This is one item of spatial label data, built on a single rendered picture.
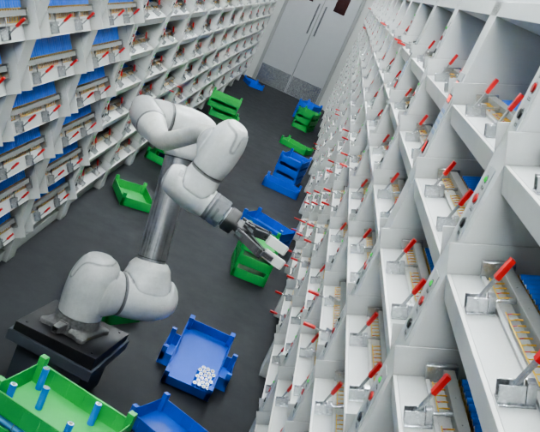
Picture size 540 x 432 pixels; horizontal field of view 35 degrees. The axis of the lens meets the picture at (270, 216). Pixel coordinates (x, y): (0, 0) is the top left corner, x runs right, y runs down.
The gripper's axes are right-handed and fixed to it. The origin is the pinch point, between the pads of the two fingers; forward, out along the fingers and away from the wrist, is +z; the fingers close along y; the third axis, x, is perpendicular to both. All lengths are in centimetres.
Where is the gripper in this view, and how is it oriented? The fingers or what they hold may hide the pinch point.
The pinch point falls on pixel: (281, 256)
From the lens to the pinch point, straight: 249.8
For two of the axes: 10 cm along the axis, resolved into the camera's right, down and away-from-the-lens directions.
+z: 8.1, 5.8, 0.8
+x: 5.8, -7.7, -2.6
